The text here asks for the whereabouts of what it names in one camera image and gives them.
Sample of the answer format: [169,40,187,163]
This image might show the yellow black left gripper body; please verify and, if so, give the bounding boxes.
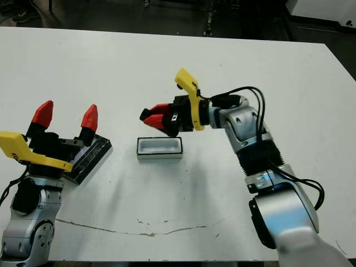
[0,131,84,179]

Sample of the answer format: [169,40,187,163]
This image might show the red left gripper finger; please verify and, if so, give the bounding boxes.
[77,104,98,147]
[27,100,54,136]

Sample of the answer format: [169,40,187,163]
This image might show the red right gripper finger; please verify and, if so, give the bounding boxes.
[150,103,172,115]
[142,113,168,131]

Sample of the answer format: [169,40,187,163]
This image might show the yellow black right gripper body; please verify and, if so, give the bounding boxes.
[164,67,211,137]

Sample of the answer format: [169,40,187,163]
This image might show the glossy black box lid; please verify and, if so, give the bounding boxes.
[62,133,113,186]

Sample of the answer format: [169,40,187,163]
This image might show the white box base black rim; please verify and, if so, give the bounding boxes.
[136,136,184,161]

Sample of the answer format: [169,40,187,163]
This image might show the dark shoe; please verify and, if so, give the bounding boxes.
[12,8,42,23]

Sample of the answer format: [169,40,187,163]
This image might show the white cabinet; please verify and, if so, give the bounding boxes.
[285,0,356,27]

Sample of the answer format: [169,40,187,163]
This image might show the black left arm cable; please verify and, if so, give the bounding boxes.
[0,179,22,208]

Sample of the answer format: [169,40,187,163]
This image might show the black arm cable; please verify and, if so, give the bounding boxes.
[0,179,22,208]
[210,86,325,210]

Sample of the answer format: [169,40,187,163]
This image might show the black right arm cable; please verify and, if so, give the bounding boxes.
[210,86,325,210]

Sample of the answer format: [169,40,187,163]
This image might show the dark metal stand post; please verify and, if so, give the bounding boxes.
[204,12,215,37]

